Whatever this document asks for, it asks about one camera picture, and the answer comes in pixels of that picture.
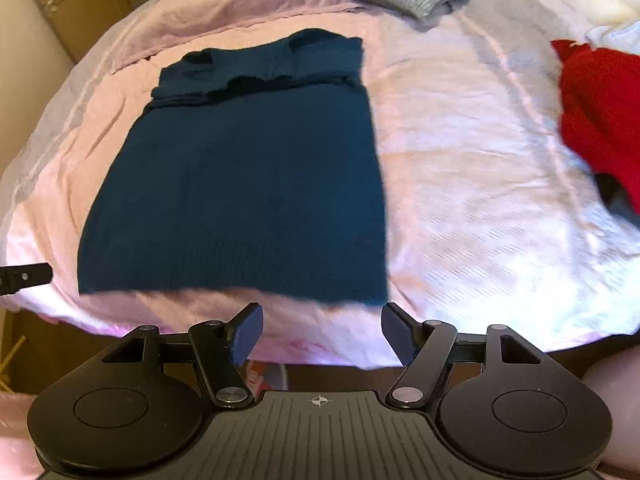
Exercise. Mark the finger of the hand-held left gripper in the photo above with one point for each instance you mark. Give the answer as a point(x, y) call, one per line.
point(25, 275)

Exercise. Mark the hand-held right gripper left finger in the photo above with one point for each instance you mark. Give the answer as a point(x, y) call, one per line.
point(246, 332)

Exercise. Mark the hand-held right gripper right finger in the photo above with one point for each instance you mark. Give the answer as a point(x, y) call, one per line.
point(400, 335)

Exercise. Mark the blue knit sweater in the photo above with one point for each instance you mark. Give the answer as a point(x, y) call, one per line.
point(240, 175)

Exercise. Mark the red and white object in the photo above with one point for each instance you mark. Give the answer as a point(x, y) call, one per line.
point(260, 377)

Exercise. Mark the wooden door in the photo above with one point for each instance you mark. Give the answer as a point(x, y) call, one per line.
point(75, 20)

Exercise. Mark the red knit sweater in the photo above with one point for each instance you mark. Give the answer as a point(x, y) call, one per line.
point(600, 105)

